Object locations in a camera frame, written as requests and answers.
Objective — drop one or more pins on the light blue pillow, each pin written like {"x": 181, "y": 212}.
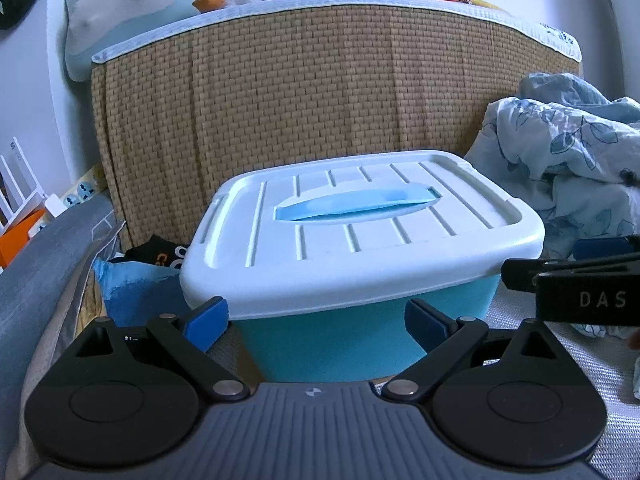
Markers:
{"x": 120, "y": 15}

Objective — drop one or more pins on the woven straw bed mat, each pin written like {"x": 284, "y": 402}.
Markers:
{"x": 310, "y": 100}

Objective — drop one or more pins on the white box lid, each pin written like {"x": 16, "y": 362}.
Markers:
{"x": 360, "y": 240}

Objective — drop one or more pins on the blue floral blanket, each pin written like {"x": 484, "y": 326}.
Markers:
{"x": 565, "y": 160}

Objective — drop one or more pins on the orange cardboard box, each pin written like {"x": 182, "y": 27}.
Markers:
{"x": 20, "y": 240}

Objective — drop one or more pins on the teal plastic storage box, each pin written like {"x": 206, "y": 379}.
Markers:
{"x": 360, "y": 340}

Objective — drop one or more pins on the grey cushion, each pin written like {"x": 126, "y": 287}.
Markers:
{"x": 35, "y": 320}

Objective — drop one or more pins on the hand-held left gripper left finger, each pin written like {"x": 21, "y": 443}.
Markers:
{"x": 205, "y": 321}

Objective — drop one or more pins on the white rack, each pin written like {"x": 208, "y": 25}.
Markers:
{"x": 20, "y": 195}

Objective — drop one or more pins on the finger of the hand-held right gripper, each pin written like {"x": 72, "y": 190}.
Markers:
{"x": 520, "y": 272}
{"x": 605, "y": 249}

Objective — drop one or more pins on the blue snack packet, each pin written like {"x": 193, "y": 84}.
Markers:
{"x": 135, "y": 287}

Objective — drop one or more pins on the black printed bag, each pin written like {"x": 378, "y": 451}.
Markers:
{"x": 157, "y": 255}

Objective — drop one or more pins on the white power strip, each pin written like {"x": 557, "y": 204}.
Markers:
{"x": 82, "y": 190}

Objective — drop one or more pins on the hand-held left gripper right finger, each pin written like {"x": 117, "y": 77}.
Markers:
{"x": 424, "y": 325}

